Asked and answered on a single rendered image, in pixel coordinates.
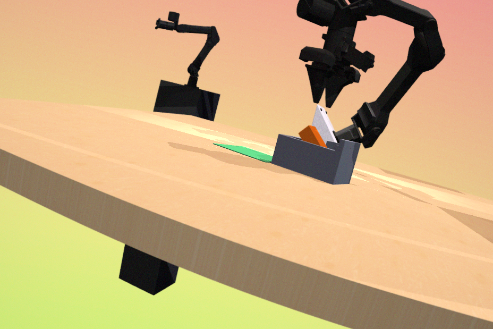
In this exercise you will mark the orange l-shaped part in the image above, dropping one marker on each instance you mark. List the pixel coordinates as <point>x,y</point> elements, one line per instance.
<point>311,134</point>

